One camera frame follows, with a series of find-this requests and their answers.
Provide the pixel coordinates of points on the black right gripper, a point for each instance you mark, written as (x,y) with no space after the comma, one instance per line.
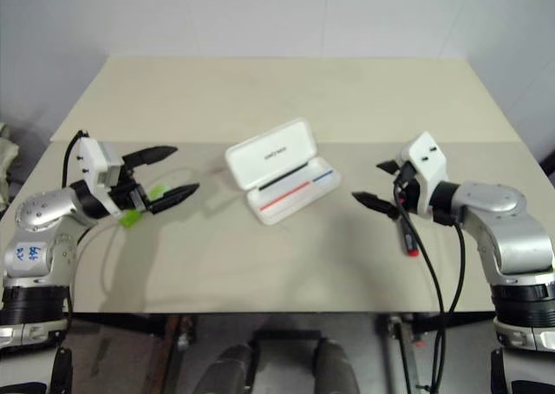
(407,192)

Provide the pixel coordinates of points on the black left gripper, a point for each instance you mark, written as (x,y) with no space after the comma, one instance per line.
(130,196)

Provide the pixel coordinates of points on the dark rounded shape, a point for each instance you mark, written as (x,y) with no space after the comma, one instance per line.
(227,370)
(336,368)

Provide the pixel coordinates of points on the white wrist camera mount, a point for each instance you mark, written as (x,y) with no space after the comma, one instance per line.
(93,159)
(427,159)

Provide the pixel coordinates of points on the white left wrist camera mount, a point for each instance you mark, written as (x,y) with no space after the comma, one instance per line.
(93,159)

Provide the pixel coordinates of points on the dark table frame bar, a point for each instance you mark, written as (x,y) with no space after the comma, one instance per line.
(286,336)

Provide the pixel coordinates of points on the black marker with red cap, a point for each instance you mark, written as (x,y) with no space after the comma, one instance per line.
(409,240)

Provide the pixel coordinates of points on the grey green cloth bundle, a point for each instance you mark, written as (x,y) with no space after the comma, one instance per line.
(8,159)

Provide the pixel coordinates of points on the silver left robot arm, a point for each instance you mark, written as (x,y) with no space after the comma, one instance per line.
(43,207)

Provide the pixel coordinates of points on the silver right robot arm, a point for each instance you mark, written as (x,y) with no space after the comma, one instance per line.
(498,203)

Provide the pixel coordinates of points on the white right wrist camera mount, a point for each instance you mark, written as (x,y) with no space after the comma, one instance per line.
(427,159)

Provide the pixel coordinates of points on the white open pencil case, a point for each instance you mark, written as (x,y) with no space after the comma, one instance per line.
(277,168)

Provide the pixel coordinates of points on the metal table leg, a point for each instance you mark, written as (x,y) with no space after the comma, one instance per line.
(178,350)
(401,350)

